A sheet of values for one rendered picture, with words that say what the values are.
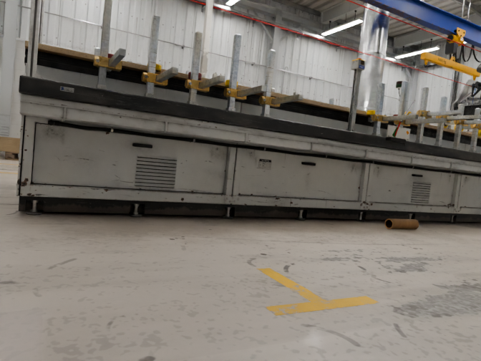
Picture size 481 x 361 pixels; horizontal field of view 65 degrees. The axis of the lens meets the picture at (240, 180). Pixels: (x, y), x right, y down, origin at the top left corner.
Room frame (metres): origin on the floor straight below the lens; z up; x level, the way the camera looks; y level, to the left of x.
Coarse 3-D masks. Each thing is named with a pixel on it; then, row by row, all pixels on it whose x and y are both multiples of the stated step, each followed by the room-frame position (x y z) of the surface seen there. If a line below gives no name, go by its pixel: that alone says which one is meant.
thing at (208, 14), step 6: (210, 0) 3.24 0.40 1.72; (210, 6) 3.25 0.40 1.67; (210, 12) 3.25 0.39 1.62; (210, 18) 3.25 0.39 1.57; (204, 24) 3.27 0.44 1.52; (210, 24) 3.25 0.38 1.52; (204, 30) 3.26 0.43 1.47; (204, 36) 3.24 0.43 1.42; (204, 42) 3.24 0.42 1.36; (204, 48) 3.24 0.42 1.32; (204, 54) 3.24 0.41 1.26; (204, 60) 3.24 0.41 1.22; (204, 66) 3.24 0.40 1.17; (204, 72) 3.25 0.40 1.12
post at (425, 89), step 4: (424, 88) 3.14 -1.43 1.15; (428, 88) 3.14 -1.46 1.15; (424, 92) 3.14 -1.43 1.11; (428, 92) 3.15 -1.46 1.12; (424, 96) 3.13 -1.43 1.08; (424, 100) 3.13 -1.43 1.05; (420, 104) 3.16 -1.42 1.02; (424, 104) 3.13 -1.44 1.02; (420, 108) 3.16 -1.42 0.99; (424, 108) 3.14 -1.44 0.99; (420, 124) 3.14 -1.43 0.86; (420, 128) 3.13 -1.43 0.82; (420, 132) 3.13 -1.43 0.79; (420, 136) 3.13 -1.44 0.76
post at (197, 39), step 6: (198, 36) 2.20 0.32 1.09; (198, 42) 2.20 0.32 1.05; (198, 48) 2.20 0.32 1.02; (198, 54) 2.20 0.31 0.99; (192, 60) 2.22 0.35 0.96; (198, 60) 2.20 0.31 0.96; (192, 66) 2.21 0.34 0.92; (198, 66) 2.20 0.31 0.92; (192, 72) 2.20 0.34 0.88; (198, 72) 2.21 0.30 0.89; (192, 78) 2.19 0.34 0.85; (192, 90) 2.19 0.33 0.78; (192, 96) 2.19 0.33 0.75
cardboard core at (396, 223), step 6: (390, 222) 2.96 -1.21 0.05; (396, 222) 2.90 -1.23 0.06; (402, 222) 2.93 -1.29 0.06; (408, 222) 2.96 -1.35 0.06; (414, 222) 3.00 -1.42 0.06; (390, 228) 2.90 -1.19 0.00; (396, 228) 2.93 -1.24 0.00; (402, 228) 2.96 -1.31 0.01; (408, 228) 2.99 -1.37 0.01; (414, 228) 3.02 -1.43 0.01
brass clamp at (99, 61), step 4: (96, 56) 1.95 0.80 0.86; (100, 56) 1.95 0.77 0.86; (96, 60) 1.94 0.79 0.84; (100, 60) 1.95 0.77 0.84; (104, 60) 1.96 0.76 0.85; (108, 60) 1.97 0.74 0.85; (96, 64) 1.95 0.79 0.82; (100, 64) 1.95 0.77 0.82; (104, 64) 1.96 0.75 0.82; (108, 64) 1.97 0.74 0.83; (120, 64) 2.00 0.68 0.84; (108, 68) 1.99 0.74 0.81; (112, 68) 1.98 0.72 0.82; (116, 68) 1.99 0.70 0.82; (120, 68) 2.00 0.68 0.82
